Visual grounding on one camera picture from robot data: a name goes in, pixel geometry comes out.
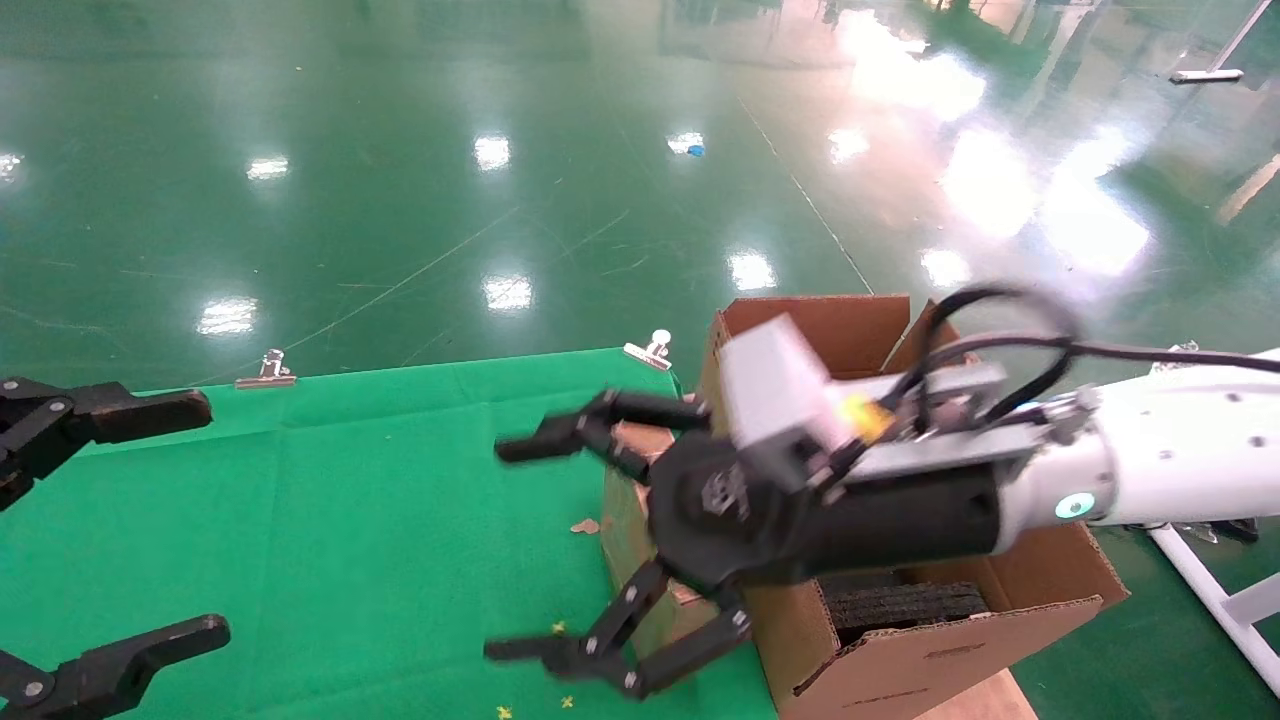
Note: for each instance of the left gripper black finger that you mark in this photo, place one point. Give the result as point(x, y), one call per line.
point(130, 412)
point(130, 660)

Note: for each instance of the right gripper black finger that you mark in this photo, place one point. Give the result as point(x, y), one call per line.
point(600, 420)
point(615, 650)

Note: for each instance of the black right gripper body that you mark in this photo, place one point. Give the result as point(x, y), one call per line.
point(760, 530)

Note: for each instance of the small brown cardboard box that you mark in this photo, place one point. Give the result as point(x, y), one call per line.
point(625, 530)

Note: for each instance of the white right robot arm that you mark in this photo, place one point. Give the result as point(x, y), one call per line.
point(1180, 450)

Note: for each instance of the small torn cardboard scrap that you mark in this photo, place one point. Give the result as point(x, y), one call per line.
point(586, 526)

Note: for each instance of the large open cardboard carton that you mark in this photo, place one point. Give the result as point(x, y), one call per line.
point(900, 680)

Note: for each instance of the silver binder clip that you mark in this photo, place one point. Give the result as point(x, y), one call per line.
point(268, 372)
point(652, 348)

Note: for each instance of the black foam insert block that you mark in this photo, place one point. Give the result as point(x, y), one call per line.
point(900, 608)

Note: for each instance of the green table cloth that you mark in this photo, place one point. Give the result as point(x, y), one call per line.
point(350, 520)

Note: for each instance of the flat clear plastic bag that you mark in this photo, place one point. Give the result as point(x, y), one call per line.
point(1190, 533)

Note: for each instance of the pale wooden strip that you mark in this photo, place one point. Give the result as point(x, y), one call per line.
point(1250, 190)

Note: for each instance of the white floor squeegee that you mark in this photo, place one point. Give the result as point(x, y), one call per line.
point(1205, 76)

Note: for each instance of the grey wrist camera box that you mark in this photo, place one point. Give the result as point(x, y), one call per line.
point(770, 390)

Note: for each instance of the white metal stand frame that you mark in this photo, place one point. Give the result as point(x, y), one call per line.
point(1215, 600)

